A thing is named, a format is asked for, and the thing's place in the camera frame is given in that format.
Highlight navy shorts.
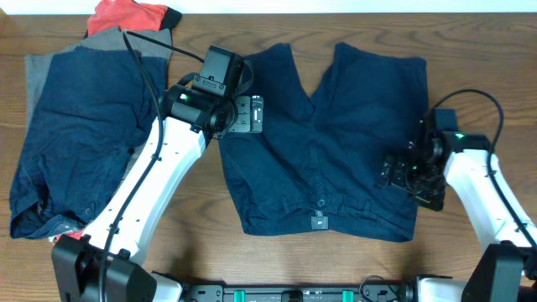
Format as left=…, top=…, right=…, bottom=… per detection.
left=9, top=47, right=156, bottom=239
left=219, top=43, right=429, bottom=242

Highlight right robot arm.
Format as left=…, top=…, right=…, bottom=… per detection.
left=376, top=108, right=536, bottom=301

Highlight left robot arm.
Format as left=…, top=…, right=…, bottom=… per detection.
left=52, top=46, right=263, bottom=301

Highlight red garment with black trim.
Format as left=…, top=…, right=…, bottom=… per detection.
left=52, top=1, right=181, bottom=239

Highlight grey shorts in pile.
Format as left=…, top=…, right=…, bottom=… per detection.
left=23, top=26, right=175, bottom=177

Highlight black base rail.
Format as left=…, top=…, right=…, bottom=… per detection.
left=150, top=272, right=420, bottom=302

